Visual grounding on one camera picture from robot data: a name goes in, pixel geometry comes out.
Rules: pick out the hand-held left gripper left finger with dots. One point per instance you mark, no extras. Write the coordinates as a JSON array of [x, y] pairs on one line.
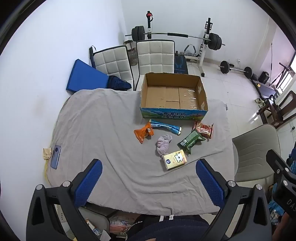
[[89, 183]]

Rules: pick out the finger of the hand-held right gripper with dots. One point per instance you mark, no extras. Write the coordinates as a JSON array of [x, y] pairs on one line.
[[276, 162]]

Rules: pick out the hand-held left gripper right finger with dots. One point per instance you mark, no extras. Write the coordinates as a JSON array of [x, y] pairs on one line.
[[209, 183]]

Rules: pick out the yellow tissue pack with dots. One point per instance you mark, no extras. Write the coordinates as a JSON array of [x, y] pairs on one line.
[[174, 160]]

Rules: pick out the green snack packet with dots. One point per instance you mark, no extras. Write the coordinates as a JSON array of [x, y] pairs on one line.
[[190, 141]]

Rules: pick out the red snack packet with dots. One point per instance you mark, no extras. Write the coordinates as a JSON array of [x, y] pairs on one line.
[[204, 129]]

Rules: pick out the pink cloth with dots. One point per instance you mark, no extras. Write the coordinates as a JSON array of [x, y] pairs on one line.
[[163, 144]]

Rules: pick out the long blue snack packet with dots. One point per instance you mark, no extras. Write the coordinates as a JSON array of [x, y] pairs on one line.
[[165, 126]]

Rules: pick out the orange snack packet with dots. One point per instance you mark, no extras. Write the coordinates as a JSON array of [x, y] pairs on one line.
[[142, 134]]

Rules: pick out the cardboard box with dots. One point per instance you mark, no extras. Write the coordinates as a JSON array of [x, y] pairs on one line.
[[172, 97]]

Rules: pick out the beige plastic chair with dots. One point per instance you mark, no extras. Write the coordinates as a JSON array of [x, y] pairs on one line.
[[254, 150]]

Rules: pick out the blue smartphone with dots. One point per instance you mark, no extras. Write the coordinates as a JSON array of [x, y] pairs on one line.
[[56, 157]]

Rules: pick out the white snack packet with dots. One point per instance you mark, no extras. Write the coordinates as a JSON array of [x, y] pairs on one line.
[[92, 227]]

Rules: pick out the dark wooden chair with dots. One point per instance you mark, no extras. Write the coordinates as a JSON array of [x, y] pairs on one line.
[[276, 111]]

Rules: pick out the beige paper scrap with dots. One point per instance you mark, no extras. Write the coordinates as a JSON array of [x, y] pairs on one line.
[[46, 153]]

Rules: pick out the pink printed packet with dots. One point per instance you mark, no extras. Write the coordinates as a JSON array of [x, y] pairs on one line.
[[120, 226]]

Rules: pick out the grey tablecloth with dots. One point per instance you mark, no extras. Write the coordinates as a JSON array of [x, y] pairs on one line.
[[104, 129]]

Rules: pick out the person's dark pants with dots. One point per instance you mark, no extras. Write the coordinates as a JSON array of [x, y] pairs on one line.
[[171, 228]]

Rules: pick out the pair of light shoes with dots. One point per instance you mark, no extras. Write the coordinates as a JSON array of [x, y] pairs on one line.
[[260, 102]]

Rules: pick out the black speaker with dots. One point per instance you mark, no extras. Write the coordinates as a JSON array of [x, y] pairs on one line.
[[263, 77]]

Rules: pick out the short barbell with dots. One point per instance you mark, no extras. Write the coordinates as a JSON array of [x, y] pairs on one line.
[[234, 69]]

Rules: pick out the dark blue garment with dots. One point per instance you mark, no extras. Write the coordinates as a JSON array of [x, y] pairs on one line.
[[118, 83]]

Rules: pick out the blue foam mat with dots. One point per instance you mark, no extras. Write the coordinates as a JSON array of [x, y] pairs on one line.
[[85, 77]]

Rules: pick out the white padded chair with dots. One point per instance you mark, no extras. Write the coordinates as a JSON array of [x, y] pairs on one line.
[[112, 62], [155, 56]]

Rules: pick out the black bench pad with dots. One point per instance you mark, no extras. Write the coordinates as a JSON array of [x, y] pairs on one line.
[[180, 63]]

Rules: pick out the black and blue bar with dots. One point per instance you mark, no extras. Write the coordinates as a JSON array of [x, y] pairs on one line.
[[92, 55]]

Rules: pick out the white bench press rack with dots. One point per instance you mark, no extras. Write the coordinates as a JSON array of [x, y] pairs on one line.
[[204, 49]]

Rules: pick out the glass jar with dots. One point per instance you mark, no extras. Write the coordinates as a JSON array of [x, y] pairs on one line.
[[133, 56]]

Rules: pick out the long barbell with black plates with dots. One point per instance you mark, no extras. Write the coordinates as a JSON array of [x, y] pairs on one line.
[[177, 35]]

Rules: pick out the black metal frame stand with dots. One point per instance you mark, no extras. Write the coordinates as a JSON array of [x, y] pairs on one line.
[[285, 69]]

